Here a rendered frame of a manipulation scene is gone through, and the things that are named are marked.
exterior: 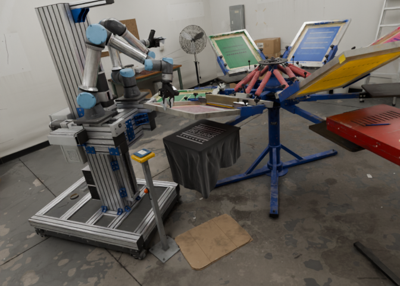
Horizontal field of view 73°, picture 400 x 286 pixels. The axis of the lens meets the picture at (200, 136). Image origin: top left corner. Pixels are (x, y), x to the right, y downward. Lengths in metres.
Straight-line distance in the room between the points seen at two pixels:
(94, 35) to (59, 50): 0.56
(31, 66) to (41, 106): 0.68
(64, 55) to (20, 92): 3.19
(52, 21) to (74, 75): 0.39
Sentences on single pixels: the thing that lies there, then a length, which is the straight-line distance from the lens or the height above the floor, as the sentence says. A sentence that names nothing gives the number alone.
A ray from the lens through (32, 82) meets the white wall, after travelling 5.48.
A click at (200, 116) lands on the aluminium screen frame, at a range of 1.77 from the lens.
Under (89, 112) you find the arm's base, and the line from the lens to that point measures 2.08.
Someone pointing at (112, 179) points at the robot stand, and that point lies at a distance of 2.58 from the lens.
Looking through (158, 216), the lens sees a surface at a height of 0.38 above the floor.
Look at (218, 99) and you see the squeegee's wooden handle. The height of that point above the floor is 1.16.
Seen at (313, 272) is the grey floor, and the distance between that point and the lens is 2.39.
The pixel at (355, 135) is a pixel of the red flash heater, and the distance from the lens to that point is 1.84.
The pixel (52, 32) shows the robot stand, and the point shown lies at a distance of 2.36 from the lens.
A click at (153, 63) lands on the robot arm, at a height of 1.58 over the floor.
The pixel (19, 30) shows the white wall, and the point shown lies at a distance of 5.47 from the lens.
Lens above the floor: 1.84
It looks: 24 degrees down
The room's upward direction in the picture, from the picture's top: 8 degrees counter-clockwise
